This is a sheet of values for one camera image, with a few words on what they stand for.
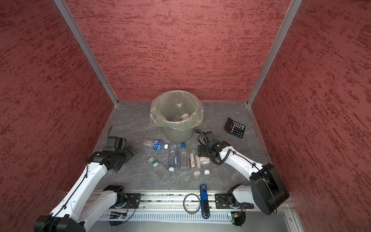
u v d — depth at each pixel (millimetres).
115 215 725
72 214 399
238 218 710
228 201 677
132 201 704
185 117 962
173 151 874
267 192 411
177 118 1029
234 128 1029
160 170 853
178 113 974
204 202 699
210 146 667
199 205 734
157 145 897
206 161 859
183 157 875
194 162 831
